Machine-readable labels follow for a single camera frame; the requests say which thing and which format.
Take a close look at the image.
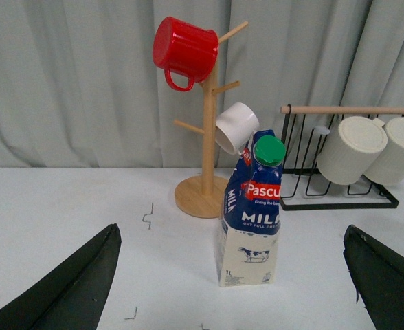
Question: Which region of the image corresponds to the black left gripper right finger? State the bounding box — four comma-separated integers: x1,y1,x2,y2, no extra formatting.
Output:
344,225,404,329

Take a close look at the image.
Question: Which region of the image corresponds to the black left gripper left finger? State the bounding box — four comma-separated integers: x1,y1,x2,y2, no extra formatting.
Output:
0,224,122,329

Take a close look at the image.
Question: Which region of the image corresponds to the blue white milk carton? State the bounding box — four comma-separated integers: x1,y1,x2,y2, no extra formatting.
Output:
216,129,286,287

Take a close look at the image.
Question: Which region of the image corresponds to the cream ribbed mug right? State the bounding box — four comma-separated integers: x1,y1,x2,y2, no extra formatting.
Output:
364,117,404,186

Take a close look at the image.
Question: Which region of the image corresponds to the cream ribbed mug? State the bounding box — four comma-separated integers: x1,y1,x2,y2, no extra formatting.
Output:
364,117,404,186
317,116,388,186

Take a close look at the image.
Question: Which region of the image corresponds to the cream ribbed mug left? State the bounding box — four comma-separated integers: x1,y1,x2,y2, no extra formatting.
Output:
317,116,388,186

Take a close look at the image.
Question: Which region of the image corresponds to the wooden mug tree stand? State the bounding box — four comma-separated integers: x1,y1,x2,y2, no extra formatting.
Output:
173,21,249,219

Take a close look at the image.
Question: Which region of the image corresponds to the white ceramic mug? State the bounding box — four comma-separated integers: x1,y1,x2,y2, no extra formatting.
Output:
215,102,260,155

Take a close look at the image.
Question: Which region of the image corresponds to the red metal mug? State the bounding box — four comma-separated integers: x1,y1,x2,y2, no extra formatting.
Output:
153,16,219,92

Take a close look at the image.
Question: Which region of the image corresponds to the black wire cup rack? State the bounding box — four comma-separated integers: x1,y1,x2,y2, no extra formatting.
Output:
280,105,404,210

